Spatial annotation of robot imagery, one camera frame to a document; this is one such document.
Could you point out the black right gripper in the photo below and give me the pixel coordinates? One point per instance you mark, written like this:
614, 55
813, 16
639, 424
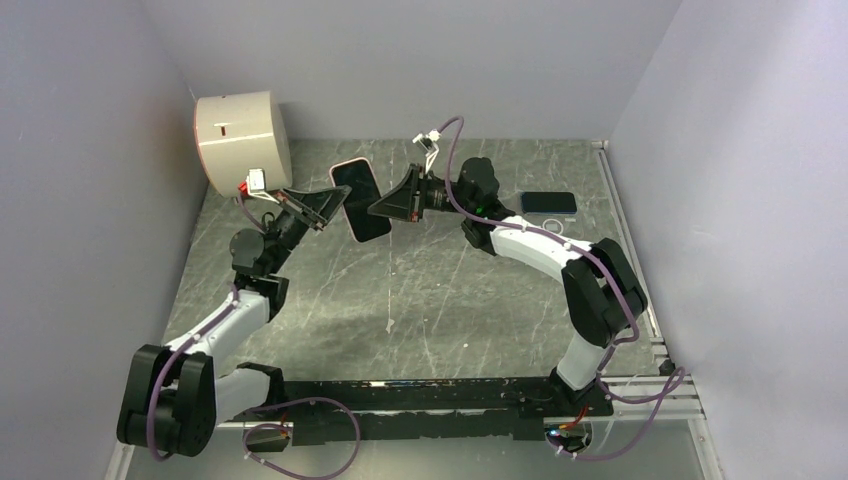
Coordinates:
398, 203

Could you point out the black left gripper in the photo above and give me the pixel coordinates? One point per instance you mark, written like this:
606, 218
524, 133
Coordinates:
319, 208

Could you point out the blue phone black screen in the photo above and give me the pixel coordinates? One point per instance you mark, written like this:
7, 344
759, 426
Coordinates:
541, 202

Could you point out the clear phone case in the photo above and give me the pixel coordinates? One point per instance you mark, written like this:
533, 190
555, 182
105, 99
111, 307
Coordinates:
559, 225

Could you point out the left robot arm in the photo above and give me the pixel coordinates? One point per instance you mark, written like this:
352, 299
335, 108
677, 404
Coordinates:
174, 397

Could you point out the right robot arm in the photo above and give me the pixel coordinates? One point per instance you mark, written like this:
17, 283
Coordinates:
603, 293

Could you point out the cream round cylinder box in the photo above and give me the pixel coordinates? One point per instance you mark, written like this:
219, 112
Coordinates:
239, 132

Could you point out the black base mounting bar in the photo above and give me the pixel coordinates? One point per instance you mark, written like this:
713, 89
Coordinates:
521, 408

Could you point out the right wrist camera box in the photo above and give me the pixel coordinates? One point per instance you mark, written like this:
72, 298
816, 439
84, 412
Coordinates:
428, 143

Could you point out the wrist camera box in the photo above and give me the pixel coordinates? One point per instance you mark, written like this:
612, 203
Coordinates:
254, 184
428, 143

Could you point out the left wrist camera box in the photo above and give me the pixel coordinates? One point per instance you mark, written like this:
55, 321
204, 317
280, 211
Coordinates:
254, 184

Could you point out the aluminium frame rail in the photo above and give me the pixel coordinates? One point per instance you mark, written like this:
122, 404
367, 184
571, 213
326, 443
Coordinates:
576, 440

